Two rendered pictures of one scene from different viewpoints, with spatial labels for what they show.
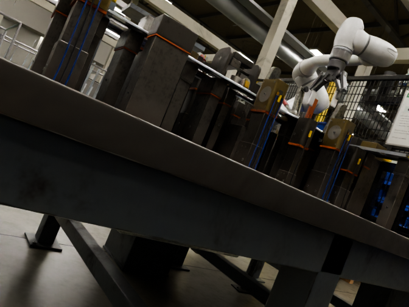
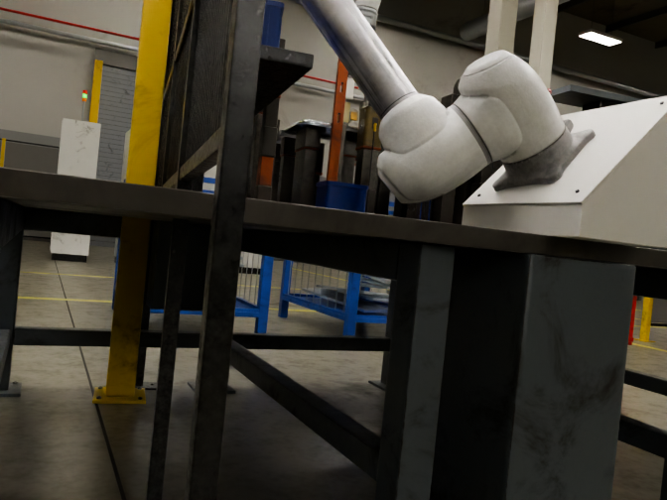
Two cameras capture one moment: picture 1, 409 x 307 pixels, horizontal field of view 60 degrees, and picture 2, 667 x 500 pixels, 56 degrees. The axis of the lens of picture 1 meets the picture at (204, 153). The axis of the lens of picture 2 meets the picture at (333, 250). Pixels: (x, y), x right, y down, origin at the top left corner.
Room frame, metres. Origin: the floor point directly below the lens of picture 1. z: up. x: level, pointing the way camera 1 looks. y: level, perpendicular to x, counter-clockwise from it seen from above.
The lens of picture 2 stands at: (3.58, -0.03, 0.64)
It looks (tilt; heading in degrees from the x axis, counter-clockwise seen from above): 1 degrees down; 191
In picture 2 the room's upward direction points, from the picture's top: 6 degrees clockwise
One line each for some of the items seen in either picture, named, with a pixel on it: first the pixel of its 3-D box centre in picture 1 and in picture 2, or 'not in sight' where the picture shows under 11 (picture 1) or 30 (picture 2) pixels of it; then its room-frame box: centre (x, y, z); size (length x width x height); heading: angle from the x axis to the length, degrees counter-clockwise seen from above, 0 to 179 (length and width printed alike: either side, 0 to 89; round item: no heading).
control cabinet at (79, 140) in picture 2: not in sight; (75, 180); (-5.32, -6.10, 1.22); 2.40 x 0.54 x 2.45; 34
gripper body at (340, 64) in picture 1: (333, 71); not in sight; (1.60, -0.41, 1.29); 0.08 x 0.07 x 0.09; 30
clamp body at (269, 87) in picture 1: (260, 128); not in sight; (1.23, -0.15, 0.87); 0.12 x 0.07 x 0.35; 30
